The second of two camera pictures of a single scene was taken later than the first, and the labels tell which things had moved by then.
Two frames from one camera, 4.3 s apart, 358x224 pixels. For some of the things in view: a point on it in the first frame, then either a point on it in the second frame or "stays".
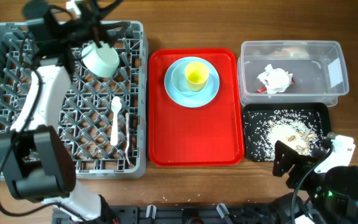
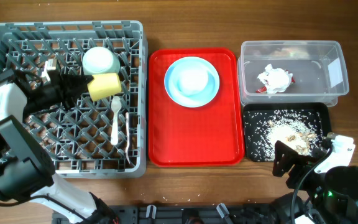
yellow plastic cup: [196, 75] -> [104, 85]
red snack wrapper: [264, 89] stays
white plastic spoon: [116, 105] stays
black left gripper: [96, 25] -> [68, 81]
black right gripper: [302, 163] stays
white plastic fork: [127, 120] stays
